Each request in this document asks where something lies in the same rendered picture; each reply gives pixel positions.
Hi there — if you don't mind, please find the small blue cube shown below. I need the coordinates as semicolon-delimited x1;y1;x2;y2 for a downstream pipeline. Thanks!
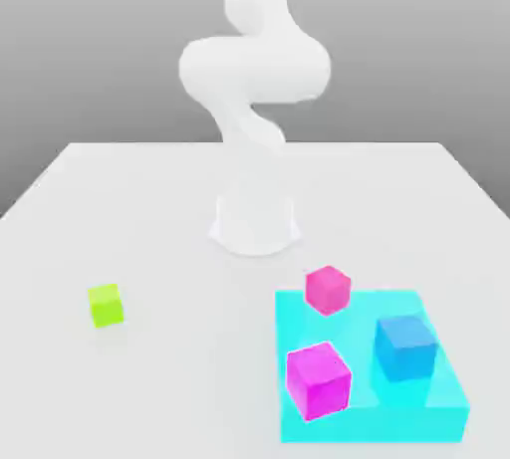
374;315;440;383

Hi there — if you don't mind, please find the small lime green cube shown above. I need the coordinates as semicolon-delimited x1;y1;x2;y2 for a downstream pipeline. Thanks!
87;283;126;330

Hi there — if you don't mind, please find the large cyan box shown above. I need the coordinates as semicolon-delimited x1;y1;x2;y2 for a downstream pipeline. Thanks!
274;288;472;445

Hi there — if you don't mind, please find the small pink cube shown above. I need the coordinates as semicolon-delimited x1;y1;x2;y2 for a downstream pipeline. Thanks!
305;264;353;318

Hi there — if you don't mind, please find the small magenta cube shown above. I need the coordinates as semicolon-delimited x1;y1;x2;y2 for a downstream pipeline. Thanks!
285;341;353;423

